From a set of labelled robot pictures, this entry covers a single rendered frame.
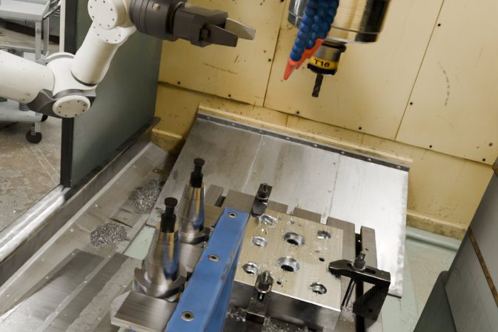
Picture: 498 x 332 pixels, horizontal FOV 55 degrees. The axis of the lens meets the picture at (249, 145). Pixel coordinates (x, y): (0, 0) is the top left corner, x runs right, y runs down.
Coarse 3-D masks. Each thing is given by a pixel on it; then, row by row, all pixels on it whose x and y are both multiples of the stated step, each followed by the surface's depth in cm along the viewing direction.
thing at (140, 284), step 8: (136, 272) 57; (184, 272) 59; (136, 280) 56; (144, 280) 56; (176, 280) 57; (184, 280) 58; (136, 288) 57; (144, 288) 55; (152, 288) 55; (160, 288) 55; (168, 288) 56; (176, 288) 56; (184, 288) 59; (160, 296) 55; (168, 296) 57; (176, 296) 57
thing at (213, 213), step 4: (176, 208) 73; (208, 208) 74; (212, 208) 74; (216, 208) 74; (220, 208) 75; (208, 212) 73; (212, 212) 73; (216, 212) 73; (220, 212) 74; (208, 216) 72; (212, 216) 72; (216, 216) 72; (212, 220) 71; (216, 220) 71; (212, 224) 71
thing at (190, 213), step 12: (192, 192) 64; (204, 192) 65; (180, 204) 65; (192, 204) 64; (204, 204) 66; (180, 216) 65; (192, 216) 65; (204, 216) 67; (180, 228) 66; (192, 228) 66
